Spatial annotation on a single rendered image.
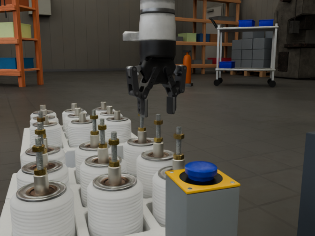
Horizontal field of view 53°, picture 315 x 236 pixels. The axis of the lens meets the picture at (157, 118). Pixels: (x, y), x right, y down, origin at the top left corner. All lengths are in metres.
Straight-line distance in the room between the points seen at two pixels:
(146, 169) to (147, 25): 0.29
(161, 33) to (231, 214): 0.37
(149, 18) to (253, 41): 7.83
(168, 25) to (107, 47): 11.07
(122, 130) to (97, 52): 10.55
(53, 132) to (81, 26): 10.51
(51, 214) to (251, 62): 8.09
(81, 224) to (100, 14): 11.24
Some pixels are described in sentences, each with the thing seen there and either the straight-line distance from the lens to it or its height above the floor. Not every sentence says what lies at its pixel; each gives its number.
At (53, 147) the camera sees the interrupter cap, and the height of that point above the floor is 0.25.
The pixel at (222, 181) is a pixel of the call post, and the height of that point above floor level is 0.31.
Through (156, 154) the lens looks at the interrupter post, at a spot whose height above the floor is 0.26.
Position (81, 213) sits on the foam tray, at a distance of 0.62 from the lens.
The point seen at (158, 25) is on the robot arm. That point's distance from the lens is 0.63.
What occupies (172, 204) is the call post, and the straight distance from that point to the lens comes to 0.41.
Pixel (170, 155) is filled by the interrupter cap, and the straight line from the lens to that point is 0.69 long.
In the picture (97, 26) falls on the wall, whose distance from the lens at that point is 11.64.
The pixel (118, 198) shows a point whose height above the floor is 0.24.
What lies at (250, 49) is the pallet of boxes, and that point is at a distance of 8.50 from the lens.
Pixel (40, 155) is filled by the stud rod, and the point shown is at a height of 0.31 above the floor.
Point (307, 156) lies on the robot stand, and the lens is 0.78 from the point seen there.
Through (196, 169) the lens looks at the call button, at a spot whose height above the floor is 0.33.
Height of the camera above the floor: 0.46
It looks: 11 degrees down
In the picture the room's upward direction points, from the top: straight up
